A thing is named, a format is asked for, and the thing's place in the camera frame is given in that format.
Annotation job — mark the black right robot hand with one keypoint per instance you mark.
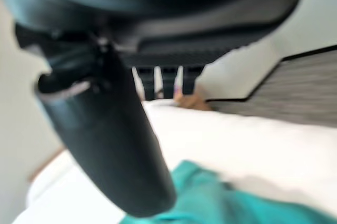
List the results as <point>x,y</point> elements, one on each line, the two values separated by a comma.
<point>110,129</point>

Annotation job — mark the white bed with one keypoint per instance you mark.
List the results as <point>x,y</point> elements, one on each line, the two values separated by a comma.
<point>237,145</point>

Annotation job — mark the brown wooden nightstand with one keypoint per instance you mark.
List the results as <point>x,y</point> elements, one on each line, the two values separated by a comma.
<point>193,102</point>

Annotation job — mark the teal cloth garment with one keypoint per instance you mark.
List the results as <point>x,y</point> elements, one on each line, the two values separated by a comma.
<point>223,203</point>

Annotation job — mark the grey wood-grain headboard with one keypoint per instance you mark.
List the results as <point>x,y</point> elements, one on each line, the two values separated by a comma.
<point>295,92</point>

